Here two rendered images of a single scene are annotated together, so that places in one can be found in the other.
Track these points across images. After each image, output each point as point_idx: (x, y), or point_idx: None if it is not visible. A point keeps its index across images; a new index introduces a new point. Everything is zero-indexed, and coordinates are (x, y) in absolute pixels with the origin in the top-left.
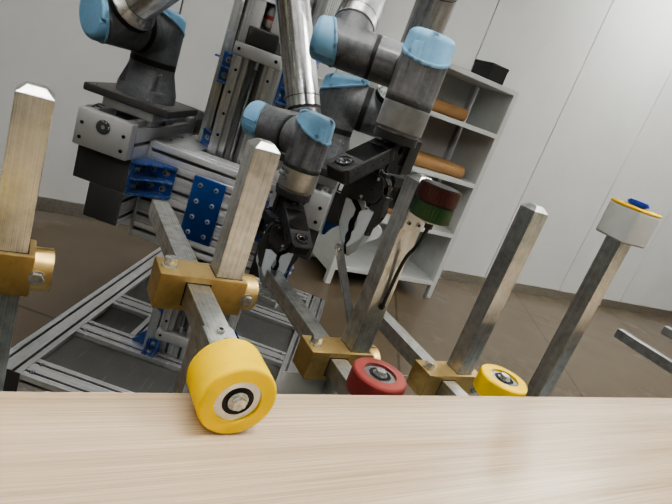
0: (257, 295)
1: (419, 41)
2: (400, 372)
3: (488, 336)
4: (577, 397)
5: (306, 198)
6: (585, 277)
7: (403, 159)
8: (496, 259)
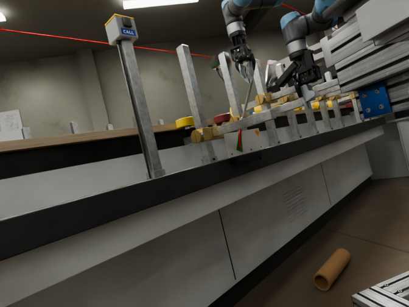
0: (255, 98)
1: None
2: (216, 116)
3: (191, 109)
4: (152, 125)
5: (289, 58)
6: (137, 68)
7: (234, 42)
8: (194, 72)
